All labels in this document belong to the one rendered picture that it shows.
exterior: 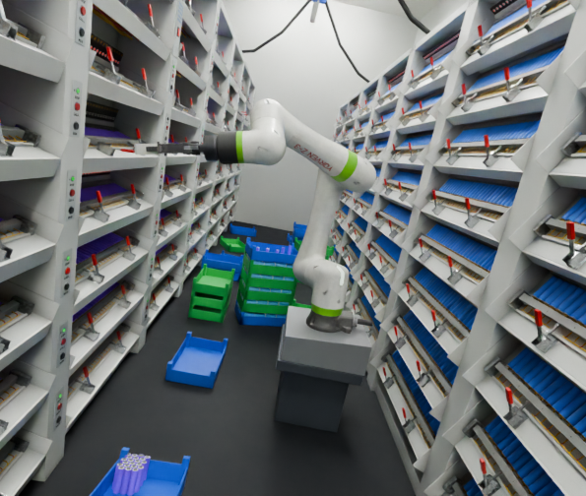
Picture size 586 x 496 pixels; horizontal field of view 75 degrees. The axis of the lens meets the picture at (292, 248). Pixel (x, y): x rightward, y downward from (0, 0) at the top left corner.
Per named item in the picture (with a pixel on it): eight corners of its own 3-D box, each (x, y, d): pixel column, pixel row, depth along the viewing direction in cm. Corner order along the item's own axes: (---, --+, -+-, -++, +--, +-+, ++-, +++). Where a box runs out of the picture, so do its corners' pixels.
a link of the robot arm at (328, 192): (307, 279, 171) (339, 162, 164) (329, 291, 157) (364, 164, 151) (284, 277, 164) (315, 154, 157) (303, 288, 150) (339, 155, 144)
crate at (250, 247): (291, 254, 240) (293, 242, 238) (300, 265, 222) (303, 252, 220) (244, 249, 231) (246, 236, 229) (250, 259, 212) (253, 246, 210)
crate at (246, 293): (284, 289, 246) (286, 278, 244) (293, 302, 227) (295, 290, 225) (238, 286, 236) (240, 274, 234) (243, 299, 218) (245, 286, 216)
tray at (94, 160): (155, 166, 154) (164, 145, 152) (76, 174, 95) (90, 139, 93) (107, 142, 151) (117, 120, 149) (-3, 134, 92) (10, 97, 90)
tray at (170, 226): (185, 228, 231) (194, 209, 228) (152, 254, 172) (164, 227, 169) (154, 214, 228) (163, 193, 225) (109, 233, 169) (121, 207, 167)
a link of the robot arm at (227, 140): (238, 129, 115) (234, 126, 106) (240, 168, 117) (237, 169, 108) (219, 129, 115) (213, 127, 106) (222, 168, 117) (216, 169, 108)
